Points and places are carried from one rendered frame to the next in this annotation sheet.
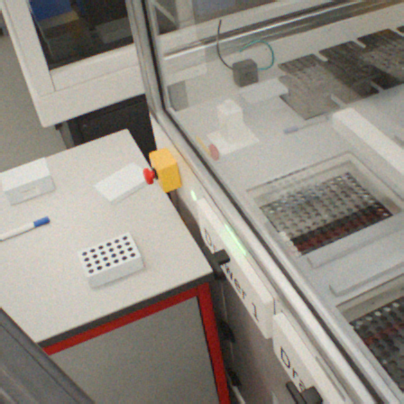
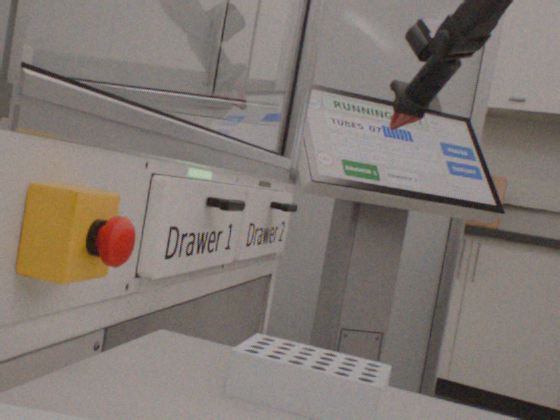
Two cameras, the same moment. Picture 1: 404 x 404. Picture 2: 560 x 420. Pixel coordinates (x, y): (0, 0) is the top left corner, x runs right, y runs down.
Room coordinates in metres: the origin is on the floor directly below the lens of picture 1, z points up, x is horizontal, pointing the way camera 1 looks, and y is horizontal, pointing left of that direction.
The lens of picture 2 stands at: (1.38, 0.46, 0.94)
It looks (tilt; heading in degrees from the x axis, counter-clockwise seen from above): 3 degrees down; 215
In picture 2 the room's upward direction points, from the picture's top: 9 degrees clockwise
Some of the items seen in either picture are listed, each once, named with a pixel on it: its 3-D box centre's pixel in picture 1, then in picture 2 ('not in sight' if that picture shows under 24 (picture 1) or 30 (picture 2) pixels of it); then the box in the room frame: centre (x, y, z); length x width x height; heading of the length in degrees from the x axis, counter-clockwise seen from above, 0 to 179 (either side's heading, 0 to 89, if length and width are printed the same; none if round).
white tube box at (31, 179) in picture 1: (27, 181); not in sight; (1.17, 0.44, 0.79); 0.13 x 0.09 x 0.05; 106
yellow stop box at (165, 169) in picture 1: (164, 170); (73, 232); (0.99, 0.06, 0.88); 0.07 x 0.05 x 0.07; 16
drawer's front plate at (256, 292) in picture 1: (234, 264); (199, 225); (0.68, -0.04, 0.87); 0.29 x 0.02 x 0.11; 16
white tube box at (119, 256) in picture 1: (110, 260); (309, 379); (0.84, 0.21, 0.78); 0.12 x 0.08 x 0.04; 106
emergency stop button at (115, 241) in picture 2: (151, 175); (111, 240); (0.99, 0.10, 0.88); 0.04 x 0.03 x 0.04; 16
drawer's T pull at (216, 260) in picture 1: (218, 258); (223, 203); (0.68, -0.02, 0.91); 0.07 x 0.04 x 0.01; 16
